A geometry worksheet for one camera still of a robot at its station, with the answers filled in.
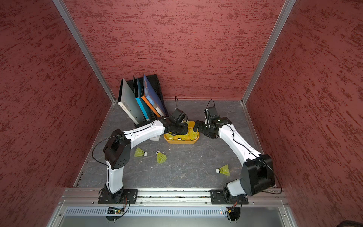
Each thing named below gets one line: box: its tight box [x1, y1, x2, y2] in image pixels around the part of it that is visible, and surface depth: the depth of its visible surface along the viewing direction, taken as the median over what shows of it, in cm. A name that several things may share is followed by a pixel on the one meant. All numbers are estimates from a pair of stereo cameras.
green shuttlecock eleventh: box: [215, 164, 230, 176], surface depth 83 cm
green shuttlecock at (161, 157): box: [155, 150, 168, 165], surface depth 89 cm
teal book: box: [133, 76, 155, 122], surface depth 88 cm
